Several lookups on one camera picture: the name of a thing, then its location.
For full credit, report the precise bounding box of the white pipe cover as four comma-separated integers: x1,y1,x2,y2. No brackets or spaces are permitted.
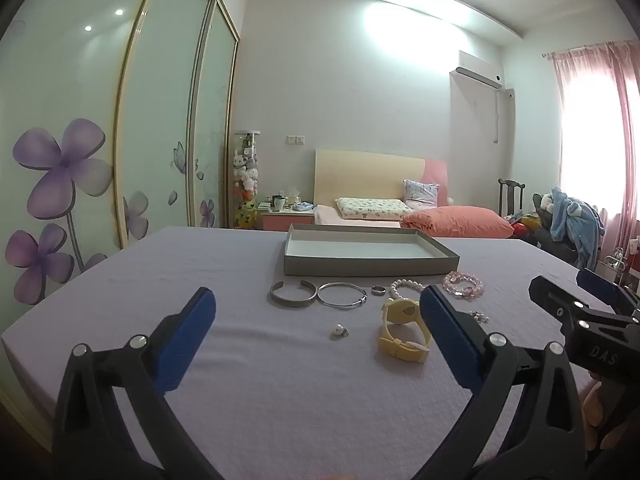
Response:
492,87,516,146

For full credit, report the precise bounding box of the floral sliding door wardrobe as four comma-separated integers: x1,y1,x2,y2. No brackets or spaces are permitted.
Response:
0,0,241,311

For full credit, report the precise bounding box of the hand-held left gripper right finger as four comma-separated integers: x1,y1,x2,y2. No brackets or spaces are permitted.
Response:
419,285,588,480

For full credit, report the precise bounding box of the yellow wrist watch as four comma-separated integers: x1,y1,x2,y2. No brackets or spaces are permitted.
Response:
377,297,435,362

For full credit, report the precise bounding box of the person's right hand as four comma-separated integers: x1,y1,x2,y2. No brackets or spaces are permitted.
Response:
586,381,607,453

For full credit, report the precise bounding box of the white air conditioner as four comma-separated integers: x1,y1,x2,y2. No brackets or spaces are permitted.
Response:
448,50,505,91

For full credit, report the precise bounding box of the purple floral pillow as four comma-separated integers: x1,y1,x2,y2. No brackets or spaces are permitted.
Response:
403,179,441,208

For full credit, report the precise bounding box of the colourful toy pile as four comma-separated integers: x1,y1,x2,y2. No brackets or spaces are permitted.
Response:
512,212,543,237

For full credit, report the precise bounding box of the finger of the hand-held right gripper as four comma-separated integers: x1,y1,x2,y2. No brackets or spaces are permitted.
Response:
576,269,640,311
529,275,632,328

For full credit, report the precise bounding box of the white pearl bracelet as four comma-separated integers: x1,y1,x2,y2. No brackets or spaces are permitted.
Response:
390,278,426,303

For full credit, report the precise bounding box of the dark wooden chair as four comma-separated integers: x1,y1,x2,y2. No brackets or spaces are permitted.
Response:
497,178,526,218

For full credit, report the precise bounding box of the thin silver bangle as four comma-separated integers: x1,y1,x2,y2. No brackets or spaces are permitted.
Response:
317,282,368,308

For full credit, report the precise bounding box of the pink bed sheet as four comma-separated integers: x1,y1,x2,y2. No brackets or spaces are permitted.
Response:
314,204,406,228

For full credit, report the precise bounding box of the silver cuff bracelet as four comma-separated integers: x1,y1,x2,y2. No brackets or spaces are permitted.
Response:
270,280,317,307

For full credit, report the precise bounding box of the purple blanket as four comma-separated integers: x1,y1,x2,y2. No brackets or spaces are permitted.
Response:
0,225,640,480

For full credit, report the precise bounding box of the dark grey chair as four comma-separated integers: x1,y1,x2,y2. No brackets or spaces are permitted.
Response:
531,192,581,263

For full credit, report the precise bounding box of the pink curtain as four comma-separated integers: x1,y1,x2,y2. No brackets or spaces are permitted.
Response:
542,40,640,281

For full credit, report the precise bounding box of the clear tube of plush toys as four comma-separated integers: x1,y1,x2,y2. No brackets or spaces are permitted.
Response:
231,130,261,231

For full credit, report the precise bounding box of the folded coral quilt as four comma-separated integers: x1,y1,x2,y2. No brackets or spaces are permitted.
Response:
400,206,515,240

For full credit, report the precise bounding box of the grey cardboard tray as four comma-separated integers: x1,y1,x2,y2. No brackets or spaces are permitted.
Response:
283,224,461,277

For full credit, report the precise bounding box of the pink and cream nightstand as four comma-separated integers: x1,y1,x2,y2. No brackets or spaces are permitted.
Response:
261,208,317,232

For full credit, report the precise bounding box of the light blue fleece garment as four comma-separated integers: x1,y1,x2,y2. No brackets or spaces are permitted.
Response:
547,187,607,271

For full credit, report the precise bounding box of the pink bead bracelet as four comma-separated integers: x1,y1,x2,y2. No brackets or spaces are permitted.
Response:
442,270,485,301

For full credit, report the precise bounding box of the cream and pink headboard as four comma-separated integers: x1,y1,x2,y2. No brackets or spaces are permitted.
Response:
314,149,448,208

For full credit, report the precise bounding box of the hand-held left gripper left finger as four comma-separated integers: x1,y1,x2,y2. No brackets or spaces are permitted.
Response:
52,286,226,480

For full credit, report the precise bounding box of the patterned white pillow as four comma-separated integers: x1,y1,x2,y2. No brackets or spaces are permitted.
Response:
335,197,408,221

